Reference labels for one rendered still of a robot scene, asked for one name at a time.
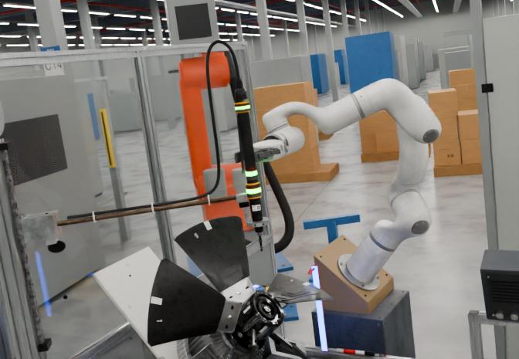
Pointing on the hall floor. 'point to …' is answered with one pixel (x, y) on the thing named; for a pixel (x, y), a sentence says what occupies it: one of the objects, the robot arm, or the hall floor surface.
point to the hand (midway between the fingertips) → (248, 156)
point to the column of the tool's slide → (15, 282)
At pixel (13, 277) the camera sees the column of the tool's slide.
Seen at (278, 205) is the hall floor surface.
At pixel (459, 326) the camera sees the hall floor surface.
